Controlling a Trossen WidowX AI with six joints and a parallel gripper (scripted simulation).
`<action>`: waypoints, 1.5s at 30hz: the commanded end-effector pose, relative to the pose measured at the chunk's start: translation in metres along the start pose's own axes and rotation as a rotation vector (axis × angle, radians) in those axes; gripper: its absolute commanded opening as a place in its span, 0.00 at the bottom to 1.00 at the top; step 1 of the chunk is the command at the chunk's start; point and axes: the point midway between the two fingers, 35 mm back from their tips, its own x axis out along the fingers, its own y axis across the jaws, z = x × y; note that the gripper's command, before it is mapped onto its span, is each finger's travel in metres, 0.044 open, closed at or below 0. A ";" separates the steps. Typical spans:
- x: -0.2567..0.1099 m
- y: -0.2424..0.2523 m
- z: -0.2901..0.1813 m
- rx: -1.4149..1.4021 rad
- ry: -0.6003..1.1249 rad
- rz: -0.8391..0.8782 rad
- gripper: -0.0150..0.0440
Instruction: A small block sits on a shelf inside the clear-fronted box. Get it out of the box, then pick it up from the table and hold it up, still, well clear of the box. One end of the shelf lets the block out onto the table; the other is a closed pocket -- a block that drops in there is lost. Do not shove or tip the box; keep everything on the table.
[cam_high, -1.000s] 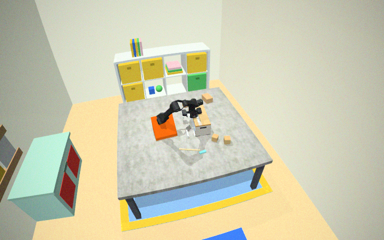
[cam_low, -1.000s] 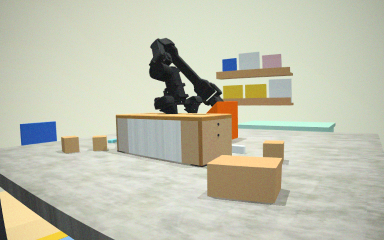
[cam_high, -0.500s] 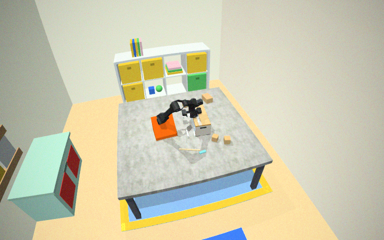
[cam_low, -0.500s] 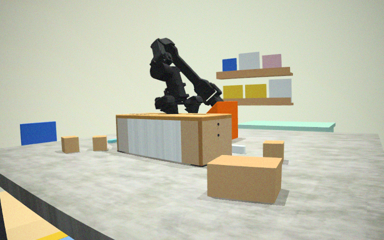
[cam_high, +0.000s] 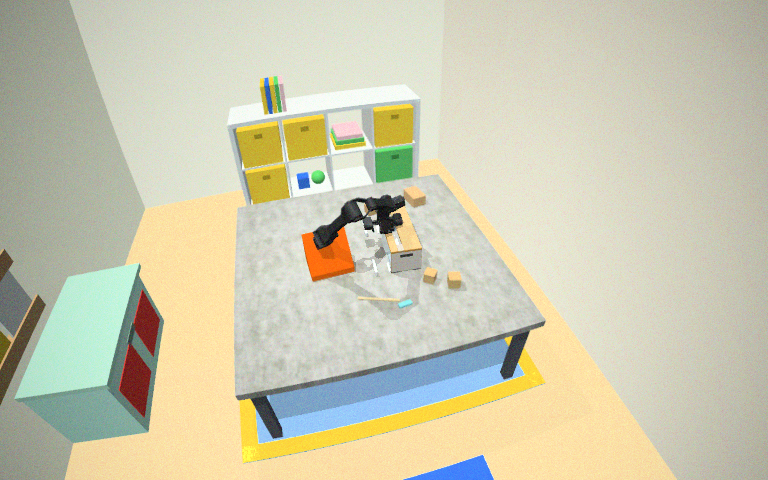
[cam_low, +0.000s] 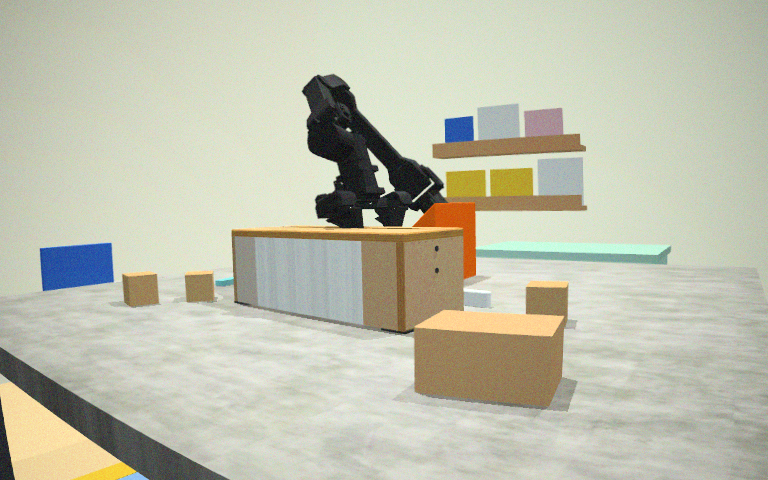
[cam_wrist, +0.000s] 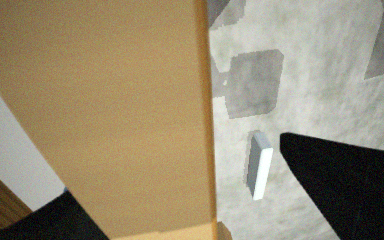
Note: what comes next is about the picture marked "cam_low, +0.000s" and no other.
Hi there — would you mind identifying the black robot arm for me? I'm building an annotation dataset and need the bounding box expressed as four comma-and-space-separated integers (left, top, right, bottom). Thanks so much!
302, 74, 448, 214

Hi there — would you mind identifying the light blue flat bar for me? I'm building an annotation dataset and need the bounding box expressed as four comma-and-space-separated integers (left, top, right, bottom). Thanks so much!
215, 277, 234, 287

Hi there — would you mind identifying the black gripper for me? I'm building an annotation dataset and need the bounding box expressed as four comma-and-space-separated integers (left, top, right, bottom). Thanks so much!
315, 159, 413, 228

